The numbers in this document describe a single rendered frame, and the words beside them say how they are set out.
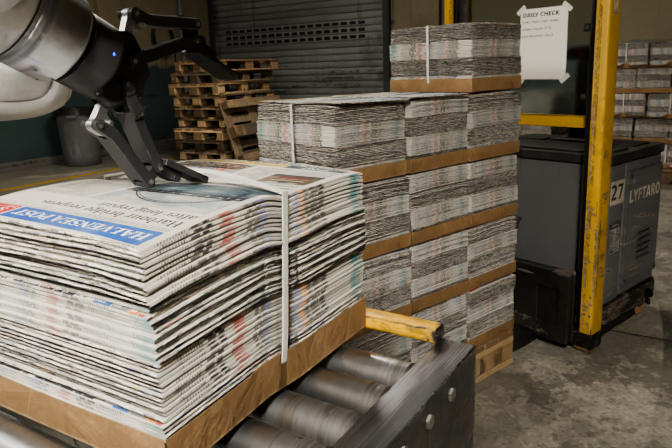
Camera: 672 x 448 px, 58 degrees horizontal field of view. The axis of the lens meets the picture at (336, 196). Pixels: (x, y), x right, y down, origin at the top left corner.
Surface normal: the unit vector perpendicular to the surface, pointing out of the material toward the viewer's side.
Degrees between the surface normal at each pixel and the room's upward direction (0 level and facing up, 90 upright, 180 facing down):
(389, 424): 0
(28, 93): 131
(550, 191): 90
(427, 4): 90
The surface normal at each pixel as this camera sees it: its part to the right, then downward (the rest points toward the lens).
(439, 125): 0.66, 0.14
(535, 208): -0.76, 0.16
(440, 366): -0.04, -0.98
